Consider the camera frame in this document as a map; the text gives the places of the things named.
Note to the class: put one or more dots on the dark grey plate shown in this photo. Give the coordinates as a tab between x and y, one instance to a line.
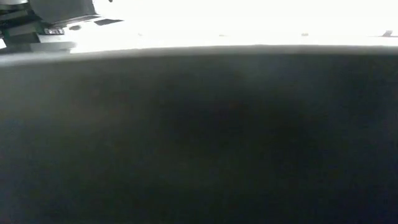
199	140

